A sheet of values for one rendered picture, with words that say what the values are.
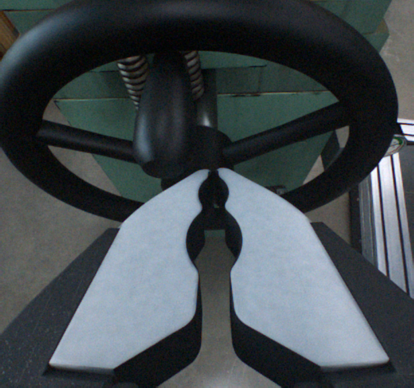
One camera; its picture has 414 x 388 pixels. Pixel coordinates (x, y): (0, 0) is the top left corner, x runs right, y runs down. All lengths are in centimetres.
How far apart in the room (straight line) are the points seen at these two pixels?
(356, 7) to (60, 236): 110
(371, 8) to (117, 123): 37
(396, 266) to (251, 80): 68
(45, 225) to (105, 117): 82
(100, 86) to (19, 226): 94
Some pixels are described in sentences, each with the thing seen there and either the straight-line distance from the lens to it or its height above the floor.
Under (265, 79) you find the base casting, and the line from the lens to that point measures 42.
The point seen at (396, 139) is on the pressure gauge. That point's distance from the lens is 49.
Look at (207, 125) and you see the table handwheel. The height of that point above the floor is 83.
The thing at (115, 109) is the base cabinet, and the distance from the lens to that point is 47.
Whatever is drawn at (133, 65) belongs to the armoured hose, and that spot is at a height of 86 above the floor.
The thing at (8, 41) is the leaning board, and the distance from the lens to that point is 191.
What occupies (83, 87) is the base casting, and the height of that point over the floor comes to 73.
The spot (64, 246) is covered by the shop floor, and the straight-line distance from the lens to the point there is 119.
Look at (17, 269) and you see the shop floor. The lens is 125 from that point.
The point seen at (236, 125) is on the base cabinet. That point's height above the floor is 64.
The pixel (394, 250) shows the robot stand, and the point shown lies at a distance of 94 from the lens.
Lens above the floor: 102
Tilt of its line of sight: 63 degrees down
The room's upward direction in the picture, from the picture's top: 4 degrees counter-clockwise
